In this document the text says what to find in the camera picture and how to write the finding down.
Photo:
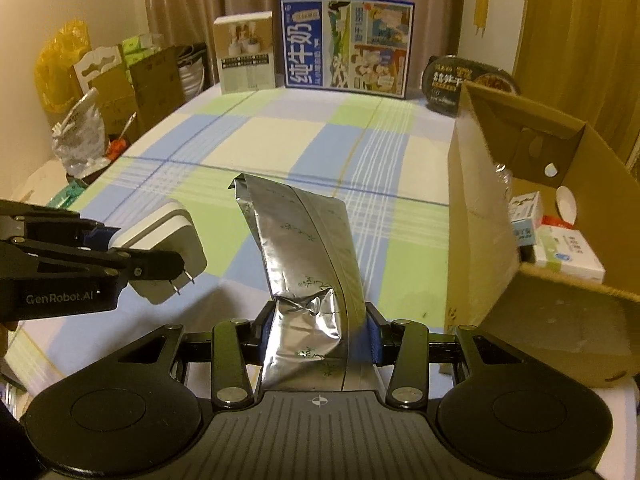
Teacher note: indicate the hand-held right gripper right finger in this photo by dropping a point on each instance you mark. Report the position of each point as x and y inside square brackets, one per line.
[372, 342]

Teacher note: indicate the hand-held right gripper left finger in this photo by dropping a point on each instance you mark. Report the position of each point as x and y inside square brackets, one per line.
[269, 332]

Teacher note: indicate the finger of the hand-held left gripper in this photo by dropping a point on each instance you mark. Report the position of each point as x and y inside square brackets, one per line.
[150, 265]
[97, 236]

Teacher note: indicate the white power adapter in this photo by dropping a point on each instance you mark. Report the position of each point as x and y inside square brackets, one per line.
[170, 230]

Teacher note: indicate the silver foil bag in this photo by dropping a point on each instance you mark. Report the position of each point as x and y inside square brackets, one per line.
[300, 240]

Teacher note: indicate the small white box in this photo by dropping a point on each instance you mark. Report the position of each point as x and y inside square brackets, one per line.
[525, 207]

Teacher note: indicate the white box green edge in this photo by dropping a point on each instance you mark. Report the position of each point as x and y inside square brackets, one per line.
[570, 255]

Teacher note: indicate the red snack packet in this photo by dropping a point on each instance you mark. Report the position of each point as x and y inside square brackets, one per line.
[557, 221]

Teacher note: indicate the checked tablecloth covered desktop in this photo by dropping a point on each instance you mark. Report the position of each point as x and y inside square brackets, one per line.
[200, 125]

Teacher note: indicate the teal snack packet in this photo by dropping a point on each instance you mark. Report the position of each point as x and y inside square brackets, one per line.
[67, 196]

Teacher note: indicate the small orange toy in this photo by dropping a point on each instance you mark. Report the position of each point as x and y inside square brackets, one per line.
[116, 147]

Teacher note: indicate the clear printed plastic bag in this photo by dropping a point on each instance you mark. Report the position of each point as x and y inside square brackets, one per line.
[80, 135]

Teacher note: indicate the thin metal stick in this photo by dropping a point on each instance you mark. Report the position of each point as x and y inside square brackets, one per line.
[128, 126]

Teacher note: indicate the small brown cardboard box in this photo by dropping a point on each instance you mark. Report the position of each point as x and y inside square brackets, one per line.
[117, 97]

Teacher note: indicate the tall brown cardboard box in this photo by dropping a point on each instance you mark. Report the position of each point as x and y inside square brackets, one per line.
[155, 85]

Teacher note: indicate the yellow plastic bag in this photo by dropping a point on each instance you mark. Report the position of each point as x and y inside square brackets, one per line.
[60, 70]

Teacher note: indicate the white carved chair back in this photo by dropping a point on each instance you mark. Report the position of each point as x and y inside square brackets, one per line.
[97, 65]

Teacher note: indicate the striped shopping bag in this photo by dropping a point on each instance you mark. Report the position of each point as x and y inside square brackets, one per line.
[192, 72]

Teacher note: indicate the pile of green tissue packs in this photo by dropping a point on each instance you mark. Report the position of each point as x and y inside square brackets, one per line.
[137, 45]

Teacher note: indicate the white product box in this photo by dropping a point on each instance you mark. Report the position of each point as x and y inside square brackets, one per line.
[245, 55]

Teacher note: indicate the black instant rice bowl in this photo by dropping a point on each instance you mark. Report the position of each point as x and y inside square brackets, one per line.
[450, 85]

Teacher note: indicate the blue milk carton box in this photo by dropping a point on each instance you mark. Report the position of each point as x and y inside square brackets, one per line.
[345, 45]

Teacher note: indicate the yellow wall ornament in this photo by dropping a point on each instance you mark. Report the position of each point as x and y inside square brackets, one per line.
[483, 2]

